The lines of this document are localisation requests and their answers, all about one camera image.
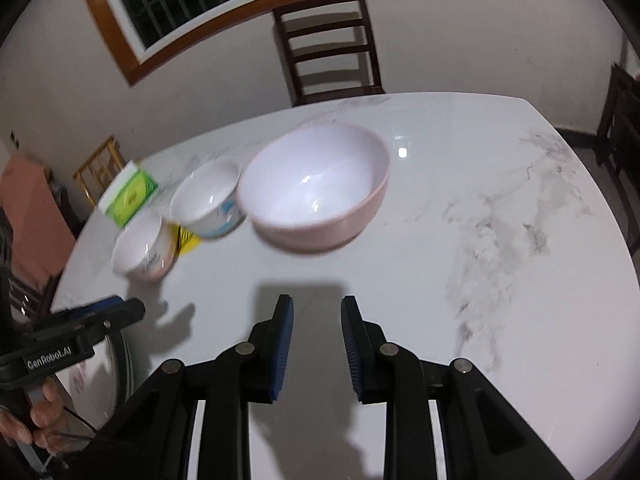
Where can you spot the green tissue box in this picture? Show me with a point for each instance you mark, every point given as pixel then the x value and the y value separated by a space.
pixel 130 197

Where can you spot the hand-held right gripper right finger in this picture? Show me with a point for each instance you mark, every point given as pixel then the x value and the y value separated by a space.
pixel 352 350

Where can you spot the white plate pink flowers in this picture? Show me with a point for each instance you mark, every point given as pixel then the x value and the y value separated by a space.
pixel 95 385

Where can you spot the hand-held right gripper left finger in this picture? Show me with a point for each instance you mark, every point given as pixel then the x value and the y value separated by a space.
pixel 280 350

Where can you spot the white ribbed bowl black print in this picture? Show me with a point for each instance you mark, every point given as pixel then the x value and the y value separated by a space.
pixel 142 245

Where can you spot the white ribbed bowl blue print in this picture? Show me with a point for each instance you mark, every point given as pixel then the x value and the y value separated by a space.
pixel 207 195

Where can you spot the pink bowl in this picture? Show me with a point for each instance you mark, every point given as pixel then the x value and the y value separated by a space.
pixel 310 180

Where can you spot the wooden framed window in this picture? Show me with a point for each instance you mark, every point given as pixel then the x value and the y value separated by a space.
pixel 115 45

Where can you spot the bamboo chair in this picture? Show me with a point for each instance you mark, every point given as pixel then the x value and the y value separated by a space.
pixel 97 157

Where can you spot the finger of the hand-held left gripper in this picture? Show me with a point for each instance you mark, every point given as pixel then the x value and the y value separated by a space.
pixel 97 306
pixel 117 316

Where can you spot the yellow warning sticker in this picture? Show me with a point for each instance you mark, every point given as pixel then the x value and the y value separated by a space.
pixel 186 241

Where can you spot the dark wooden slatted chair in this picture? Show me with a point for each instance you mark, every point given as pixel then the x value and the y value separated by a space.
pixel 320 10

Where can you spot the pink cloth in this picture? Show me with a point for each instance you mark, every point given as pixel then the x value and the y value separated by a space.
pixel 30 210

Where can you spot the person's left hand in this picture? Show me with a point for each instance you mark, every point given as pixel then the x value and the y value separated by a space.
pixel 47 417

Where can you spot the wall power outlet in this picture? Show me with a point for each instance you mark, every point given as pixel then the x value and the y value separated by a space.
pixel 13 139

